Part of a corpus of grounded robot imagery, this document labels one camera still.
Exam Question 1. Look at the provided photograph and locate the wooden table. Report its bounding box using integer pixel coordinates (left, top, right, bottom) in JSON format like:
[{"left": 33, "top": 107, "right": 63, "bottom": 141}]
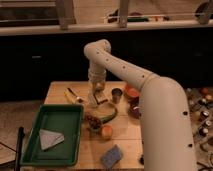
[{"left": 23, "top": 81, "right": 145, "bottom": 171}]

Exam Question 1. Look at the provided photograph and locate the black stand pole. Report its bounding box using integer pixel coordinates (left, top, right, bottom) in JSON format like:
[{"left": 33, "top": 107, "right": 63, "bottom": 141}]
[{"left": 14, "top": 127, "right": 25, "bottom": 171}]

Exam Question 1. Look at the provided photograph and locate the orange round fruit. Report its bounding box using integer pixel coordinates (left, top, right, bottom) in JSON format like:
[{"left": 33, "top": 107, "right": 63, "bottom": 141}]
[{"left": 100, "top": 125, "right": 113, "bottom": 140}]

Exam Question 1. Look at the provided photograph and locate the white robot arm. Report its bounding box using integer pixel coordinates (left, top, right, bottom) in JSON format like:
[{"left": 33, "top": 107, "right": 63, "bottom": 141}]
[{"left": 84, "top": 39, "right": 197, "bottom": 171}]

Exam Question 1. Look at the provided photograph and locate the small metal cup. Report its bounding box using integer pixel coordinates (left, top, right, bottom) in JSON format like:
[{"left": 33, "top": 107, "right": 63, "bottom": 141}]
[{"left": 111, "top": 88, "right": 123, "bottom": 104}]

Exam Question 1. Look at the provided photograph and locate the grey folded cloth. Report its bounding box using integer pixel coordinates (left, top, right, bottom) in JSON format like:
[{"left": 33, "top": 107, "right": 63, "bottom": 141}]
[{"left": 39, "top": 129, "right": 65, "bottom": 150}]

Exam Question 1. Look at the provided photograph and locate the yellow banana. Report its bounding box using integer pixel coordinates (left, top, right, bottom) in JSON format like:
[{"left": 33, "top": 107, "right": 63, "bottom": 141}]
[{"left": 64, "top": 91, "right": 76, "bottom": 104}]

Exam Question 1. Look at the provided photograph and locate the white paper cup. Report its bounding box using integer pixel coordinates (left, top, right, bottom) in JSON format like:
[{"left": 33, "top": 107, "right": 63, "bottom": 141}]
[{"left": 88, "top": 94, "right": 98, "bottom": 108}]

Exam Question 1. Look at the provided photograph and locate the blue sponge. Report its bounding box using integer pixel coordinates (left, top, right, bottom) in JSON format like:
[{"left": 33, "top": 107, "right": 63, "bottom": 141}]
[{"left": 101, "top": 145, "right": 123, "bottom": 169}]

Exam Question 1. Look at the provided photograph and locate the green bowl with nuts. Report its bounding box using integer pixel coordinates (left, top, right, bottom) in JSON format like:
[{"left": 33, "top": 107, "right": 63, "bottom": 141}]
[{"left": 85, "top": 115, "right": 102, "bottom": 131}]

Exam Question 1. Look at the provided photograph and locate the orange bowl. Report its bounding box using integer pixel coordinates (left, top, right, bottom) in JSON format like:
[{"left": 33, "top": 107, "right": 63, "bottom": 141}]
[{"left": 124, "top": 84, "right": 139, "bottom": 101}]

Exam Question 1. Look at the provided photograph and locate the green plastic tray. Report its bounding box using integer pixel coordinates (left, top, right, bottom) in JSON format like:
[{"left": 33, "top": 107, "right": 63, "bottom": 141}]
[{"left": 21, "top": 104, "right": 83, "bottom": 167}]

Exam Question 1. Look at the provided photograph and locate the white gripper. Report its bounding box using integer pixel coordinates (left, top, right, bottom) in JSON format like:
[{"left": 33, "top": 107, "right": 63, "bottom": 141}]
[{"left": 88, "top": 80, "right": 106, "bottom": 107}]

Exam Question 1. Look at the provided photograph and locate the dark purple bowl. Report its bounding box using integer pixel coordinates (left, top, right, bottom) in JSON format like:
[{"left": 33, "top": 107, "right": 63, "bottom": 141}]
[{"left": 129, "top": 105, "right": 141, "bottom": 119}]

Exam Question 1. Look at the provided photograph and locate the metal spoon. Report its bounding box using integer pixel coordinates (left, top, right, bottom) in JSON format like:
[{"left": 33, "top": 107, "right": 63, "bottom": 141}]
[{"left": 67, "top": 88, "right": 83, "bottom": 103}]

